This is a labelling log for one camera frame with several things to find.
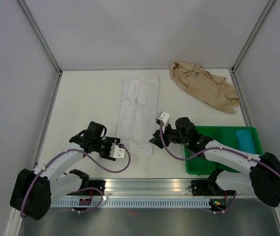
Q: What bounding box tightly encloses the beige t shirt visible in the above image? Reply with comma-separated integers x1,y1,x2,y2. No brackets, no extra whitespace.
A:
169,61,240,114

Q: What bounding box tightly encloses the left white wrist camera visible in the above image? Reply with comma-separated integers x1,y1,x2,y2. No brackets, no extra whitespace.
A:
110,144,125,159

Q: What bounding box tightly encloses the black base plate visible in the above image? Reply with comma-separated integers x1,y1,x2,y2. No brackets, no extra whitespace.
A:
187,179,235,197
87,180,106,196

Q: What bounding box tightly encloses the aluminium frame post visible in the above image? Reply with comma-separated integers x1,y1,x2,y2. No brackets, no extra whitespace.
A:
16,0,62,75
231,0,277,73

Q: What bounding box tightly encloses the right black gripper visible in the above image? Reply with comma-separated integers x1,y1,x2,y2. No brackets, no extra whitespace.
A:
149,121,188,149

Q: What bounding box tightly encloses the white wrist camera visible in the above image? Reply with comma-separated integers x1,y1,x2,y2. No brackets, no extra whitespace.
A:
110,144,125,159
155,112,170,125

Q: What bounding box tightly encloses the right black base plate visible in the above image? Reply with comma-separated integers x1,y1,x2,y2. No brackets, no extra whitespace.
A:
187,179,235,197

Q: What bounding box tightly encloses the left aluminium frame post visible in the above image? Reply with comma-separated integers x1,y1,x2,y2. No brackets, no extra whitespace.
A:
16,0,62,75

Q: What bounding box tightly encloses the teal rolled t shirt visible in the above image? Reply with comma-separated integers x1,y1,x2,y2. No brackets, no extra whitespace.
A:
235,130,256,154

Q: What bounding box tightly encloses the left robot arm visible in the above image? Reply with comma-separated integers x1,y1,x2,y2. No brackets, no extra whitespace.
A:
9,121,124,220

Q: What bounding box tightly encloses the green plastic tray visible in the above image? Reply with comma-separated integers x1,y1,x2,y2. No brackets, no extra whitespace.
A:
185,126,264,175

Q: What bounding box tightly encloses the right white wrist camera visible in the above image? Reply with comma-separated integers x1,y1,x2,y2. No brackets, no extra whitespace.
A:
155,112,170,125

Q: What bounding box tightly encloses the right aluminium frame post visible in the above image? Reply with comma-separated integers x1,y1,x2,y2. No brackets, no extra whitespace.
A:
231,0,277,73

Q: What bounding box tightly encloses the white t shirt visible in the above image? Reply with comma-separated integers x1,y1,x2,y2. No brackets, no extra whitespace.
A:
116,76,160,156

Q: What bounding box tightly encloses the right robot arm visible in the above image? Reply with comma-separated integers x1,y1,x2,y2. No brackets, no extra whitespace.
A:
150,112,280,207

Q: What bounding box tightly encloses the white slotted cable duct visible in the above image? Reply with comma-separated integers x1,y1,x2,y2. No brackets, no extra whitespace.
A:
51,198,210,208

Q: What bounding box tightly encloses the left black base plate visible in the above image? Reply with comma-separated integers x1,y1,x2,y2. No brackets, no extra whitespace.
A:
87,180,106,196

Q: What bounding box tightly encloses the aluminium front rail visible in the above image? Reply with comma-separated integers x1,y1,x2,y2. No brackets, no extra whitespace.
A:
49,178,280,198

